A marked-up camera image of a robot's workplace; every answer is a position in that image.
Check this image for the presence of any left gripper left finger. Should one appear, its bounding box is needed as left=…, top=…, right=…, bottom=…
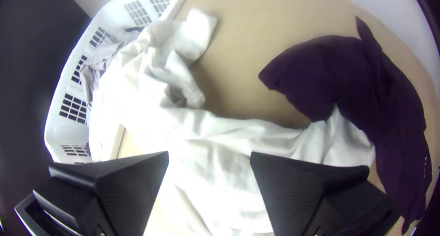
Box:
left=33, top=151, right=170, bottom=236

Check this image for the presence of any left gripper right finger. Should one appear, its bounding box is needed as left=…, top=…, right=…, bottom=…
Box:
left=250, top=151, right=401, bottom=236

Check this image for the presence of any dark t-shirt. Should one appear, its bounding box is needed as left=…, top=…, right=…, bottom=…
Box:
left=258, top=16, right=433, bottom=235

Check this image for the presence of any white t-shirt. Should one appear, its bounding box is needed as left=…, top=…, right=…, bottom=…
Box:
left=88, top=7, right=376, bottom=236

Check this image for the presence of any white laundry basket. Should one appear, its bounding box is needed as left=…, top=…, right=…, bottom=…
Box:
left=44, top=0, right=193, bottom=165

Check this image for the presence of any heap of clothes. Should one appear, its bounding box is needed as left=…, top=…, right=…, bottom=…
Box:
left=80, top=24, right=145, bottom=104

